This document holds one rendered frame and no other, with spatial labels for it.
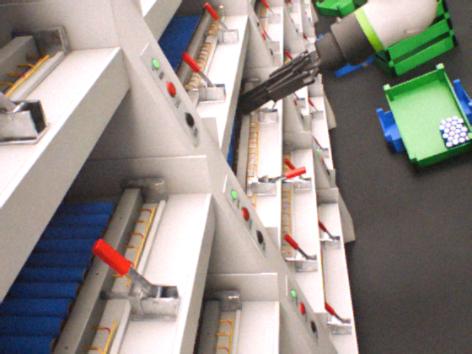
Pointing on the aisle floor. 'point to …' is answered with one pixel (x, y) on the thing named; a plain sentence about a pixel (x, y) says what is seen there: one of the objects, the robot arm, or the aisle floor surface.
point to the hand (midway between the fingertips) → (254, 98)
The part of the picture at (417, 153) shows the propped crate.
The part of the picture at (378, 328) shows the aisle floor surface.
